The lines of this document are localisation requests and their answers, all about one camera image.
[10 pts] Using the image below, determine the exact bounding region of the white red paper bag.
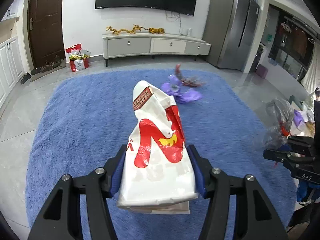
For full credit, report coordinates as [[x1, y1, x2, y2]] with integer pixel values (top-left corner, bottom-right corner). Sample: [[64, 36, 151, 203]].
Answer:
[[117, 80, 198, 215]]

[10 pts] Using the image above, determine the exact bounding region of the purple wrapper pair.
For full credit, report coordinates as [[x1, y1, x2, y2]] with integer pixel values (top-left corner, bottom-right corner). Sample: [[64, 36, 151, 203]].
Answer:
[[161, 74, 202, 104]]

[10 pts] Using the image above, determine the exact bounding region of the red and white gift bag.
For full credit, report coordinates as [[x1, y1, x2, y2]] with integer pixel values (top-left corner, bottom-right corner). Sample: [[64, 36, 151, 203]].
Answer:
[[66, 43, 91, 72]]

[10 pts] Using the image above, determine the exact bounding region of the dark brown entrance door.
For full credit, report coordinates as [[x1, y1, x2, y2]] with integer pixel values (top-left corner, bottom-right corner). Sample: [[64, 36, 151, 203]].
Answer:
[[28, 0, 65, 69]]

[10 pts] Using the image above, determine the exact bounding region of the white TV cabinet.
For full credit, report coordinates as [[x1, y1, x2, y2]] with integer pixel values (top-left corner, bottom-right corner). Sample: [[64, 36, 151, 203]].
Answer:
[[103, 33, 211, 63]]

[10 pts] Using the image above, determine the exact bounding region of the red transparent wrapper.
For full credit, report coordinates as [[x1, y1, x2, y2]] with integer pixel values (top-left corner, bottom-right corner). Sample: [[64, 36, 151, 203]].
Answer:
[[261, 97, 296, 168]]

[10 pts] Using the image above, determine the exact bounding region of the grey double-door refrigerator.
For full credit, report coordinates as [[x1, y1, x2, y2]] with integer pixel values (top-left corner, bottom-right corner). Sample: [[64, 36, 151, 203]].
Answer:
[[202, 0, 260, 71]]

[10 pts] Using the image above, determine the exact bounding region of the blue fluffy rug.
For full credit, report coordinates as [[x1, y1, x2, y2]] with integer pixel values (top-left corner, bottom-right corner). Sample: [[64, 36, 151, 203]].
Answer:
[[25, 69, 296, 239]]

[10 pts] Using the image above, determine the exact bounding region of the purple stool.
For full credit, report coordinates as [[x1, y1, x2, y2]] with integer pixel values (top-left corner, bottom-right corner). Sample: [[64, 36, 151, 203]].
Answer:
[[255, 64, 268, 79]]

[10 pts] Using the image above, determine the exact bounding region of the red clear plastic wrapper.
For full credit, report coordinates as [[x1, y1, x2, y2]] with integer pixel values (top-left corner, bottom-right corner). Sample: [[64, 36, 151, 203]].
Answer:
[[175, 64, 204, 88]]

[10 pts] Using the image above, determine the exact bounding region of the white upper wall cabinet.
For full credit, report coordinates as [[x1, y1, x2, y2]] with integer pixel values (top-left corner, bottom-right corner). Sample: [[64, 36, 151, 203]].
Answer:
[[1, 2, 18, 22]]

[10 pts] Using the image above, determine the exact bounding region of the golden tiger figurine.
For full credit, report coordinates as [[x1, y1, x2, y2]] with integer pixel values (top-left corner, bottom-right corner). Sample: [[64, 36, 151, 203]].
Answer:
[[141, 27, 165, 34]]

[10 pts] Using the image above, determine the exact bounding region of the golden dragon figurine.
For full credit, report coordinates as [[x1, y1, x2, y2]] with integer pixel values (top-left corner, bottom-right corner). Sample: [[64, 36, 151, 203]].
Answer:
[[106, 24, 142, 35]]

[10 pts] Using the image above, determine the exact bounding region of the blue gloved right hand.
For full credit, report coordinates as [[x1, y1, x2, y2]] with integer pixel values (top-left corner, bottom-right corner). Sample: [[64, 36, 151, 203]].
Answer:
[[297, 180, 319, 205]]

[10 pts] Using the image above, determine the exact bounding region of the door mat with shoes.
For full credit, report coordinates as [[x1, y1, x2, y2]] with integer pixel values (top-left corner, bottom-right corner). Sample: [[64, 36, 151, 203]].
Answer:
[[30, 56, 66, 82]]

